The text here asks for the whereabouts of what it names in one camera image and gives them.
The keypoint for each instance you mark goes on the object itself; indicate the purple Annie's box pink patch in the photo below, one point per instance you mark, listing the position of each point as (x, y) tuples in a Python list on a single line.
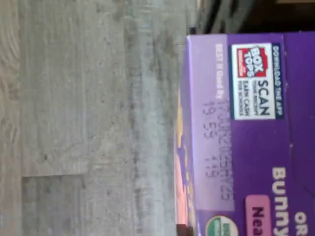
[(258, 147)]

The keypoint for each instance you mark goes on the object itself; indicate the black metal shelving rack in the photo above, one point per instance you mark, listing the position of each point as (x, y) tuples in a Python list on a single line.
[(233, 17)]

